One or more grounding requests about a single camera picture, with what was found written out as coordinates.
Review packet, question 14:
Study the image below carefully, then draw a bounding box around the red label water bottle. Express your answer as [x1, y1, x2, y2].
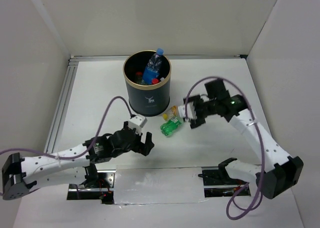
[151, 78, 160, 85]

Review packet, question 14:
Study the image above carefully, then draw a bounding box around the blue label water bottle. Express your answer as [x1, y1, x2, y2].
[141, 48, 164, 85]

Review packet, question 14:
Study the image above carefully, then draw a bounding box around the red cap drink bottle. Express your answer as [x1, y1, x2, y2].
[134, 72, 143, 85]

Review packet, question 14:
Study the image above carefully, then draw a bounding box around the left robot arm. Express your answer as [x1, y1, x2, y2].
[1, 121, 154, 200]

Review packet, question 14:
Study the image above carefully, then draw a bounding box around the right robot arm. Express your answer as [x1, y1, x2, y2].
[178, 79, 304, 199]

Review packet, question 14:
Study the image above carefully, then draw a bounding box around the dark green round bin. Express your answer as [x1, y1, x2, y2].
[122, 50, 172, 117]

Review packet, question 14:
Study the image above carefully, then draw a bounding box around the small yellow cap bottle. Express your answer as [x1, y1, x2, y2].
[162, 105, 178, 121]

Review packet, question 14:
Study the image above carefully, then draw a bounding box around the green bottle with cap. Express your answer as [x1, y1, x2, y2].
[160, 116, 184, 137]

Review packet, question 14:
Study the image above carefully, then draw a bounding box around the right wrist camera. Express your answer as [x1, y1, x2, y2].
[177, 102, 197, 123]

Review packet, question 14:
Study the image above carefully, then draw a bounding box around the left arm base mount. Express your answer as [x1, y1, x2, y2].
[66, 170, 116, 205]

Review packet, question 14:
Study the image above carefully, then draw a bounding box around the aluminium frame rail left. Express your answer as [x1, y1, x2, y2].
[43, 58, 79, 154]

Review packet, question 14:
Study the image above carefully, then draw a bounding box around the aluminium frame rail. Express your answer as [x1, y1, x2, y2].
[43, 58, 79, 154]
[69, 54, 248, 61]

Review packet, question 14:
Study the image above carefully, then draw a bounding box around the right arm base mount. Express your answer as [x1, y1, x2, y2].
[198, 166, 246, 198]

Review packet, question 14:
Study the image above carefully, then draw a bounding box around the aluminium frame rail back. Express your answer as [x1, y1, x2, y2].
[69, 54, 248, 61]

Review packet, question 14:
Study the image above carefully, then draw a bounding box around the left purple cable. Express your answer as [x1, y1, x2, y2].
[0, 95, 136, 196]

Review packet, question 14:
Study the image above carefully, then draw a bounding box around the purple cable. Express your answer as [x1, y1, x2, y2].
[184, 76, 265, 220]
[0, 95, 136, 196]

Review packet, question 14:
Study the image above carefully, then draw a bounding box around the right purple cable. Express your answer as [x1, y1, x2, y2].
[184, 76, 265, 220]

